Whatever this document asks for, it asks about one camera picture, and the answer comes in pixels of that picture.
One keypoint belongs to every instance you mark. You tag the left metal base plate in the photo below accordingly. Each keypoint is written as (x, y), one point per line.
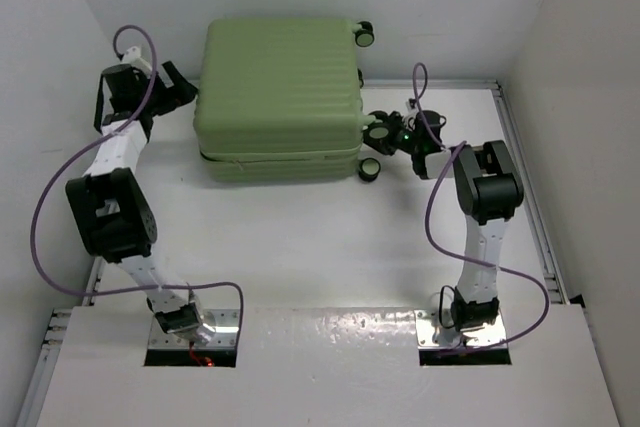
(220, 332)

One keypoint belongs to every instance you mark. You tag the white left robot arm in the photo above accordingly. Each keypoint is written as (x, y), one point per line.
(114, 219)

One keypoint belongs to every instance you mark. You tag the metal base plate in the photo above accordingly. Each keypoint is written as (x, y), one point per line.
(432, 336)
(220, 332)

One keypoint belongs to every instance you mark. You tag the green hard-shell suitcase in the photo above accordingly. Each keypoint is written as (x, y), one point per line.
(280, 99)

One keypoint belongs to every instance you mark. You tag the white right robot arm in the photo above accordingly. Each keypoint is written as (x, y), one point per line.
(488, 188)

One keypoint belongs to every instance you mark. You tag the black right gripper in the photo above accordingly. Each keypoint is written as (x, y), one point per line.
(380, 135)

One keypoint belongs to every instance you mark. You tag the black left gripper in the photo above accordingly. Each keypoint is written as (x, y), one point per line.
(181, 92)

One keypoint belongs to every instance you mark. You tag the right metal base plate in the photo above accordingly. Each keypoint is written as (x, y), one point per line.
(432, 336)

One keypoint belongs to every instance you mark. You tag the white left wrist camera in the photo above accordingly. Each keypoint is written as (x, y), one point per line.
(133, 56)

